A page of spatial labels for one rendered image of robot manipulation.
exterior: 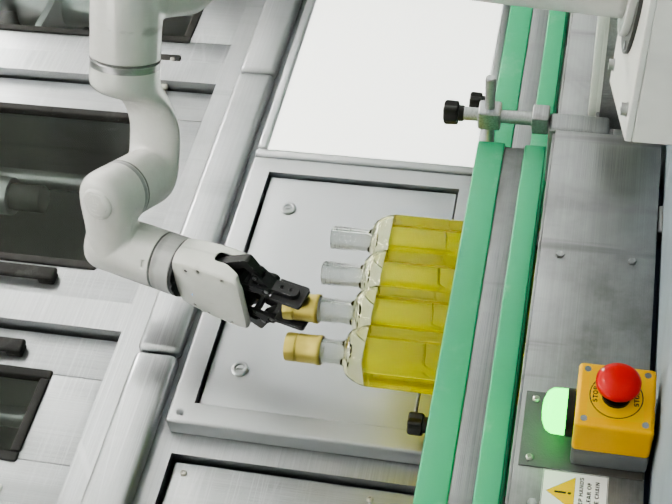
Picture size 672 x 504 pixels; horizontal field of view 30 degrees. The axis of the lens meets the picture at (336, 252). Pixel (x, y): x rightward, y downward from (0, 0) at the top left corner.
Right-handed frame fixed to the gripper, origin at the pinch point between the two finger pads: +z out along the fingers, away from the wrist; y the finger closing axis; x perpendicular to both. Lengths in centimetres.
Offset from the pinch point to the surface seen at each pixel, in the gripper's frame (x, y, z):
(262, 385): -5.0, -12.6, -3.3
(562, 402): -13.8, 21.5, 37.9
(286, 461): -12.6, -14.8, 3.9
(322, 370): 0.1, -12.6, 2.8
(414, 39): 63, -14, -12
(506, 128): 34.0, 3.6, 14.3
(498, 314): -1.1, 13.5, 26.8
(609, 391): -14, 26, 42
